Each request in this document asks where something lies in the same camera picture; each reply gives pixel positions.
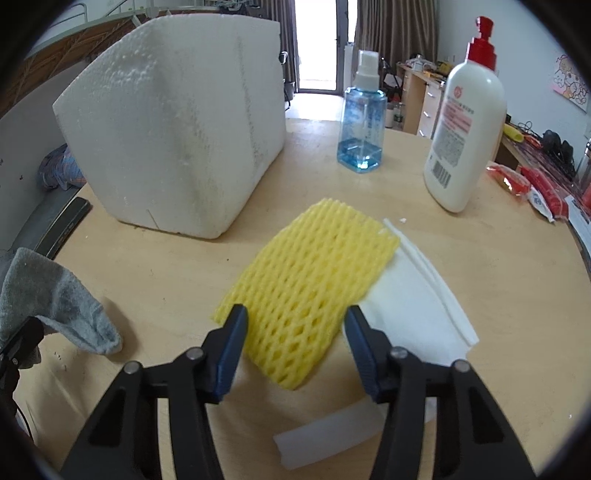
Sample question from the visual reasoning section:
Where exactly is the light wooden desk with drawers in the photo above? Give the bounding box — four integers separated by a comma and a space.
397, 62, 451, 139

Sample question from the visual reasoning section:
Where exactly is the translucent white foam strip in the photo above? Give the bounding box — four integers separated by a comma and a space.
272, 406, 389, 470

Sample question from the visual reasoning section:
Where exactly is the glass balcony door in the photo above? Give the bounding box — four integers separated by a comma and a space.
295, 0, 358, 95

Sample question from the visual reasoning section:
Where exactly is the white snack packet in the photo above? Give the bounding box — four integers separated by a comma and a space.
529, 189, 555, 222

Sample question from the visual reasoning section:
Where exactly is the white lotion bottle red pump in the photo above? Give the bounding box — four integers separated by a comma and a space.
424, 16, 508, 214

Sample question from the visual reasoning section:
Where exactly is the large red snack packet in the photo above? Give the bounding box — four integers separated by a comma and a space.
522, 166, 571, 222

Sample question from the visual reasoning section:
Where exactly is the small red snack packet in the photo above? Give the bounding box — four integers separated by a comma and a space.
487, 161, 532, 197

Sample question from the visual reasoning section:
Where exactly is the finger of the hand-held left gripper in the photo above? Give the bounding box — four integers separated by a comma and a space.
0, 316, 43, 370

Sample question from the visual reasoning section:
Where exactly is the blue checked quilt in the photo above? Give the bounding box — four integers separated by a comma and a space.
38, 143, 88, 190

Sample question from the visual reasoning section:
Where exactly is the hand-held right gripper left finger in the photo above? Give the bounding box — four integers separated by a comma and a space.
62, 304, 250, 480

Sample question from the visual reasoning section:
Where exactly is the blue spray bottle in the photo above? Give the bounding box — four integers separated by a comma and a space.
337, 50, 387, 174

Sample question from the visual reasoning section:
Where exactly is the brown curtain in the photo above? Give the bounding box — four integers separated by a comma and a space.
355, 0, 439, 65
263, 0, 298, 93

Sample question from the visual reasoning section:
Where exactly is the yellow foam net sleeve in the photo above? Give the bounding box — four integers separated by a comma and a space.
212, 198, 402, 392

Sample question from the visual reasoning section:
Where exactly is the white styrofoam lid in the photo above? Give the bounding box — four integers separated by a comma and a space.
342, 218, 481, 423

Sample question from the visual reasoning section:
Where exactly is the grey sock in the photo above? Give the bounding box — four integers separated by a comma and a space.
0, 248, 123, 355

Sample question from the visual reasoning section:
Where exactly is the desk with patterned cloth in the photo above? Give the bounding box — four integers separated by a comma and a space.
501, 124, 591, 259

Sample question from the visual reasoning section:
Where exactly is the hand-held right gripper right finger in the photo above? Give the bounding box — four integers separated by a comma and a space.
344, 305, 539, 480

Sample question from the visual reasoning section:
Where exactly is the white foam box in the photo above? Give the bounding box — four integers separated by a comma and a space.
53, 14, 287, 240

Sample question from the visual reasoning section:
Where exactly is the white printed paper sheet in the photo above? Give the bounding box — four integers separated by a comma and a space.
563, 194, 591, 259

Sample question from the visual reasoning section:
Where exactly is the pink cartoon wall picture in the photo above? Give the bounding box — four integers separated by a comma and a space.
551, 53, 591, 114

